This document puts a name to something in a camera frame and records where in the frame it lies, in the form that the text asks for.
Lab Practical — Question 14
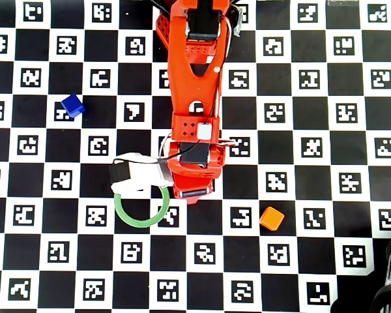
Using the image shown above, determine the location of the small grey square box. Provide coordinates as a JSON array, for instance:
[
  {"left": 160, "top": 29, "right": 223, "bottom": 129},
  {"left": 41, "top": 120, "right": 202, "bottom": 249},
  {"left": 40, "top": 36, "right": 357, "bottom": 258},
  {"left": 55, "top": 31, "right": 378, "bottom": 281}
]
[{"left": 196, "top": 123, "right": 213, "bottom": 140}]

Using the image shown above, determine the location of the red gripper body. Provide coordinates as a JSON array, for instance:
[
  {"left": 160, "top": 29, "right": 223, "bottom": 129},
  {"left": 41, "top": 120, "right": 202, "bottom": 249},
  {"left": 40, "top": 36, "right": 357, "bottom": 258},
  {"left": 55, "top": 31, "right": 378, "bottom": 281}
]
[{"left": 166, "top": 140, "right": 225, "bottom": 200}]

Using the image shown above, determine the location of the green ring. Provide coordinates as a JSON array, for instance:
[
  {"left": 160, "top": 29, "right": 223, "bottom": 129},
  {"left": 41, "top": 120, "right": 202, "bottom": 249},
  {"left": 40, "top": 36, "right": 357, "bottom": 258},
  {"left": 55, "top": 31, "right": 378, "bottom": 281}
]
[{"left": 113, "top": 185, "right": 171, "bottom": 228}]

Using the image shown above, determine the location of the blue cube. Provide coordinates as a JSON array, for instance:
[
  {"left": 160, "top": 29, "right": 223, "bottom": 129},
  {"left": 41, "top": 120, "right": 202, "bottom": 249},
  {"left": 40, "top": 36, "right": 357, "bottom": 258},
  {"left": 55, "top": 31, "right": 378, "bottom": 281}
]
[{"left": 61, "top": 93, "right": 86, "bottom": 119}]

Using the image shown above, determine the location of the orange cube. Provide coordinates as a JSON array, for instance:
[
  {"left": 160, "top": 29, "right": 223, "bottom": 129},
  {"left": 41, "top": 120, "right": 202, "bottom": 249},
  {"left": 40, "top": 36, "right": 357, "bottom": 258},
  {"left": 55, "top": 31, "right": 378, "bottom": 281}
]
[{"left": 259, "top": 206, "right": 285, "bottom": 232}]

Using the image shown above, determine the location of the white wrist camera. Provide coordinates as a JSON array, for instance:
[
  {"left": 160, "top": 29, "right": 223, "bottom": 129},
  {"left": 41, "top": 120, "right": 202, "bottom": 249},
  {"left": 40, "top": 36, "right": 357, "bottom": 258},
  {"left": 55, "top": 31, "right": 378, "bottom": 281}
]
[{"left": 109, "top": 152, "right": 174, "bottom": 194}]

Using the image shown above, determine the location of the black white marker mat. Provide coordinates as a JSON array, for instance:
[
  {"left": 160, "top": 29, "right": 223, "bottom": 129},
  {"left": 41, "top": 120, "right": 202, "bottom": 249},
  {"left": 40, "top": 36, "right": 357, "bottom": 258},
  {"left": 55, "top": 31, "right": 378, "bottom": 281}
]
[{"left": 0, "top": 0, "right": 391, "bottom": 313}]

